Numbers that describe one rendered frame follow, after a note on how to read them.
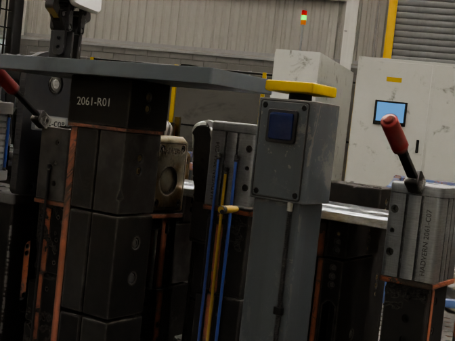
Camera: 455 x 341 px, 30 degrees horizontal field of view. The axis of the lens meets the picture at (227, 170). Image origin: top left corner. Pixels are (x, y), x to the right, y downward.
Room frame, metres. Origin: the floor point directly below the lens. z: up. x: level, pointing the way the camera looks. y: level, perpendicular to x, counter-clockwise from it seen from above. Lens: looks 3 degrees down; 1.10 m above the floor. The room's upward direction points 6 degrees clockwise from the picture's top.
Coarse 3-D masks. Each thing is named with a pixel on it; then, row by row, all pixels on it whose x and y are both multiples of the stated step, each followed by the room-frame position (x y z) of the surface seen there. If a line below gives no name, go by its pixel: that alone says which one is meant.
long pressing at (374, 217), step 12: (192, 192) 1.32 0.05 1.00; (324, 204) 1.31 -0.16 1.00; (336, 204) 1.32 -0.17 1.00; (348, 204) 1.35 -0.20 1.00; (324, 216) 1.19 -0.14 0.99; (336, 216) 1.18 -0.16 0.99; (348, 216) 1.17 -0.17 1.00; (360, 216) 1.16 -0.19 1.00; (372, 216) 1.16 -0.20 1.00; (384, 216) 1.21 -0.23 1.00; (384, 228) 1.14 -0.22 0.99
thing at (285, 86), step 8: (272, 80) 0.94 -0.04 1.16; (272, 88) 0.94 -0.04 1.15; (280, 88) 0.93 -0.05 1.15; (288, 88) 0.93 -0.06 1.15; (296, 88) 0.92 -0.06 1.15; (304, 88) 0.92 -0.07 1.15; (312, 88) 0.91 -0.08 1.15; (320, 88) 0.93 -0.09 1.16; (328, 88) 0.94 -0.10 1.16; (336, 88) 0.96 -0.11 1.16; (288, 96) 0.95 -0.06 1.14; (296, 96) 0.94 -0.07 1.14; (304, 96) 0.94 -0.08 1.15; (320, 96) 0.95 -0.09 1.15; (328, 96) 0.95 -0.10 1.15
